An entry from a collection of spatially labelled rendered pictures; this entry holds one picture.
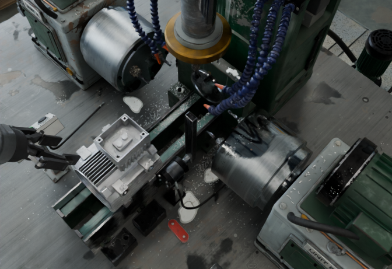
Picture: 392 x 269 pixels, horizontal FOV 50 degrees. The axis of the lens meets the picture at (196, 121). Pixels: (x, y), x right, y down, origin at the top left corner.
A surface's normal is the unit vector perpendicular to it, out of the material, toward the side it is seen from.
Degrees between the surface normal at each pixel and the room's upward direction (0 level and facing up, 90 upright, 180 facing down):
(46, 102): 0
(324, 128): 0
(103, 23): 17
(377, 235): 0
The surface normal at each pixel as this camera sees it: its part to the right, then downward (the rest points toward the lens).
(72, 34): 0.73, 0.60
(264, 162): -0.27, -0.20
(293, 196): 0.01, -0.50
